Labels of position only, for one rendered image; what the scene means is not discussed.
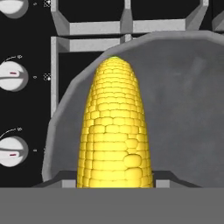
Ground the grey frying pan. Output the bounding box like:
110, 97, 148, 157
41, 30, 224, 189

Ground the white hob knob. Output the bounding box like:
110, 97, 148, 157
0, 60, 30, 93
0, 136, 30, 168
0, 0, 30, 19

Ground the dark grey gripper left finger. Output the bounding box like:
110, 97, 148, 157
31, 170, 79, 189

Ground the yellow corn cob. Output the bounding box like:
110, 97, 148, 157
76, 55, 154, 189

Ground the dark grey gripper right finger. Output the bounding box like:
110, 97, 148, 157
151, 170, 203, 189

